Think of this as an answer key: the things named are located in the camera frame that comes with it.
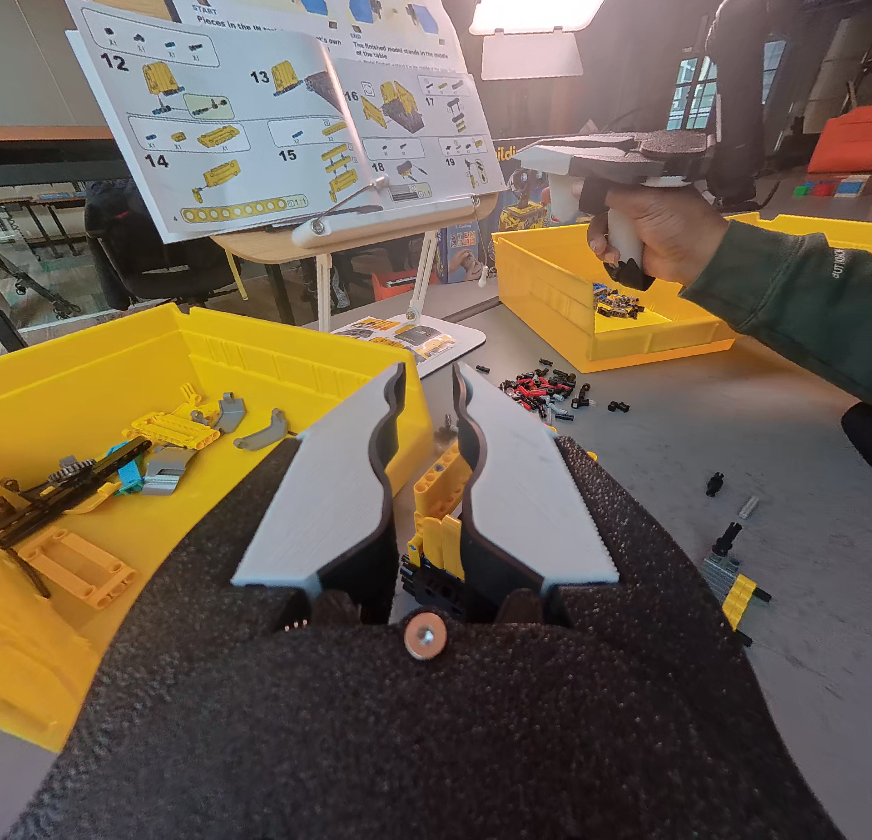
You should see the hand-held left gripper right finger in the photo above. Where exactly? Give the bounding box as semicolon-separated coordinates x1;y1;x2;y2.
451;362;621;626

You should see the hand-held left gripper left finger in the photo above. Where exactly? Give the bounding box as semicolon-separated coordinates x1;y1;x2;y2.
232;362;408;626

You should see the heap of grey yellow lego parts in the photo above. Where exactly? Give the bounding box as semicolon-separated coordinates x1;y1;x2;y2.
591;284;644;319

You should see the instruction booklet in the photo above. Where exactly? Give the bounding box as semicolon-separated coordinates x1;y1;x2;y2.
61;0;508;244

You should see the paned window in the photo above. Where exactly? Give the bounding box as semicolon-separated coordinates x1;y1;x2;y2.
671;56;719;132
763;36;789;105

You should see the yellow lego frame assembly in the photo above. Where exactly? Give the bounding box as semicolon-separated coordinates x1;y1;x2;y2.
123;383;222;451

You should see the orange lego frame panel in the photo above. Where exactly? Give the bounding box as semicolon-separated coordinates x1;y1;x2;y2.
17;527;137;609

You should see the white wooden book stand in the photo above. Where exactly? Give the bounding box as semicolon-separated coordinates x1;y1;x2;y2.
211;193;501;378

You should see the orange cushion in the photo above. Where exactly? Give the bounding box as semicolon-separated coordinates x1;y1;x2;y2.
807;106;872;174

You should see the black lego beam with gears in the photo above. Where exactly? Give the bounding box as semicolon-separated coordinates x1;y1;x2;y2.
0;437;152;548

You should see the grey yellow lego subassembly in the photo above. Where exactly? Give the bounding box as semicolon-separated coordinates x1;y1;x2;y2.
702;521;774;648

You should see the black office chair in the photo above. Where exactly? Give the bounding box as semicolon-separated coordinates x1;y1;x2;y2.
85;179;239;309

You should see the grey curved lego piece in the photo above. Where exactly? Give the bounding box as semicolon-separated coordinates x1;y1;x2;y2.
233;408;290;451

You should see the pile of small lego pins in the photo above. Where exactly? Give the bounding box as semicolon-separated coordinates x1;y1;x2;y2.
475;358;631;422

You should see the yellow curved lego panel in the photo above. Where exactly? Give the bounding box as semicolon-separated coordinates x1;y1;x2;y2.
61;482;124;517

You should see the black lego axle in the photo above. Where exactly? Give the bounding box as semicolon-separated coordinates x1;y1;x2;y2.
14;547;52;599

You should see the yellow black lego model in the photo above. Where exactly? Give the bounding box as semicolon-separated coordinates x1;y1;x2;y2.
398;414;600;619

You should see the brown wooden desk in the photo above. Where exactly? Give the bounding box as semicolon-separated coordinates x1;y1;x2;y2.
0;126;113;142

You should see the folded leaflet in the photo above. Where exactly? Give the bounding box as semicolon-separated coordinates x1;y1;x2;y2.
334;315;456;360

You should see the yellow plastic bin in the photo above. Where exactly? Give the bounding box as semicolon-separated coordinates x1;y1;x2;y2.
492;230;740;374
732;212;872;251
0;302;435;752

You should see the black mesh chair back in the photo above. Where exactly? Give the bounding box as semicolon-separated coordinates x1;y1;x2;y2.
841;402;872;466

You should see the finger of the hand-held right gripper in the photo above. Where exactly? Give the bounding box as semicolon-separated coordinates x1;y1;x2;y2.
538;133;641;151
516;141;665;181

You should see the blue toy kit box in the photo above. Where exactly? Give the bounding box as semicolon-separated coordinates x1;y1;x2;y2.
436;138;594;285

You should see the person's right hand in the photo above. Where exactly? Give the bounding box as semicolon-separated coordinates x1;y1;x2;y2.
587;186;730;285

